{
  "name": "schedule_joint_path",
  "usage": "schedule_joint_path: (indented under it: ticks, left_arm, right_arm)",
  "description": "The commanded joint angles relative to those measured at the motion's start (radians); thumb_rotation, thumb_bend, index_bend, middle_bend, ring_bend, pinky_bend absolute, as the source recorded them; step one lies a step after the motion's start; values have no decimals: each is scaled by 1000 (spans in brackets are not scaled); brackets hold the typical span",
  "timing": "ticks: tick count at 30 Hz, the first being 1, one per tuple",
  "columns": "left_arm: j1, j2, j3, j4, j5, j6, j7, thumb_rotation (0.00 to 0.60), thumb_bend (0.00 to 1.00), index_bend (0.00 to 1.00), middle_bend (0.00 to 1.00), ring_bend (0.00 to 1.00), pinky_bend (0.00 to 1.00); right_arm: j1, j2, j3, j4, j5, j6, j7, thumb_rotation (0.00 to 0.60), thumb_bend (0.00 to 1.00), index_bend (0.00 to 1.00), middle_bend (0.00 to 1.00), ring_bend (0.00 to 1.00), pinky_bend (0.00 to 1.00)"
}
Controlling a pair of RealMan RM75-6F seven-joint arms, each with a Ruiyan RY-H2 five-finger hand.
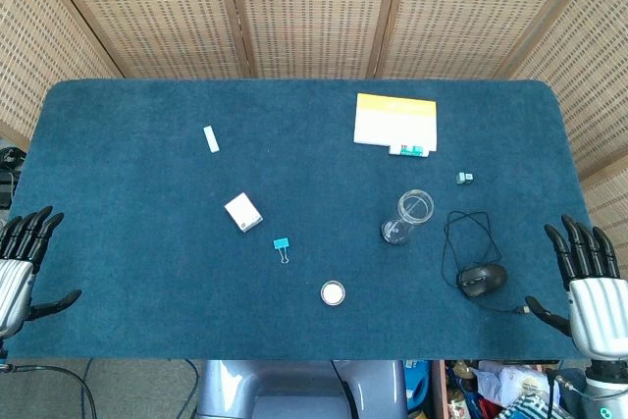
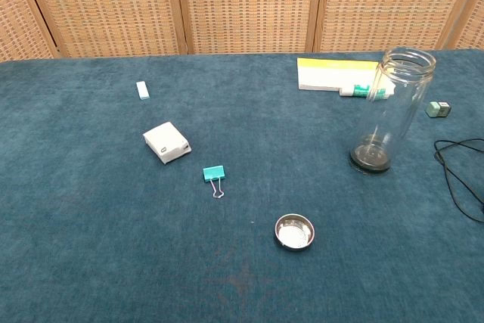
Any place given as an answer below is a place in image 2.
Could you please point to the teal binder clip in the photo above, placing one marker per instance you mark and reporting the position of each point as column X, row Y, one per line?
column 214, row 172

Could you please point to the white power adapter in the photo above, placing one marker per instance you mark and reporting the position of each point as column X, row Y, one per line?
column 164, row 139

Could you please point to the blue table cloth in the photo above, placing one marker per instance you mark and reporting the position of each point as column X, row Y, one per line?
column 113, row 224

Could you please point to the small white eraser stick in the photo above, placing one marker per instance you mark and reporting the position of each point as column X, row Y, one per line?
column 142, row 90

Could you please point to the yellow white notepad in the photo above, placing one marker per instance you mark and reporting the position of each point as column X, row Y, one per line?
column 329, row 75

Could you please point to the round metal strainer lid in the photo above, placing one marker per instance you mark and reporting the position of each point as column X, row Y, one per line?
column 289, row 243

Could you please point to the woven wooden folding screen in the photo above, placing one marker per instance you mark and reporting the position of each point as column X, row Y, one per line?
column 246, row 5

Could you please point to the green white small box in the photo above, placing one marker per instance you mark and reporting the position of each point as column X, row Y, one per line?
column 359, row 90

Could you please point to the small green cube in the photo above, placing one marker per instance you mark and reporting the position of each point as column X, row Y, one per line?
column 433, row 109

